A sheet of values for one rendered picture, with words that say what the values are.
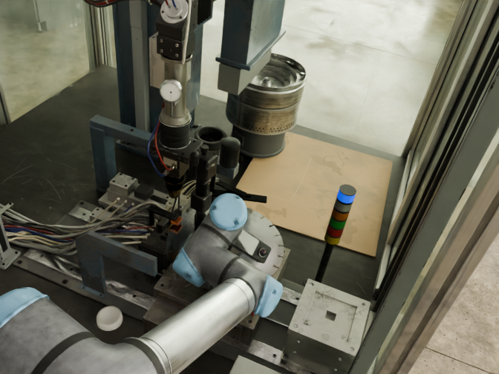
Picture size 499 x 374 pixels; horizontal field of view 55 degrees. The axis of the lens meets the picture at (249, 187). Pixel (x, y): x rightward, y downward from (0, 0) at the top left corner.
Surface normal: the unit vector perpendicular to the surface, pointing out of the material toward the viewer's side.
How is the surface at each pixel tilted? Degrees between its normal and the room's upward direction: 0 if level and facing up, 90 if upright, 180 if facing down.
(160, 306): 0
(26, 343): 21
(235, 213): 32
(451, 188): 90
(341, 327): 0
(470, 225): 90
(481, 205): 90
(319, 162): 0
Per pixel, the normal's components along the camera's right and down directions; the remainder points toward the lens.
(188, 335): 0.65, -0.57
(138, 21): -0.37, 0.57
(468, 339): 0.11, -0.76
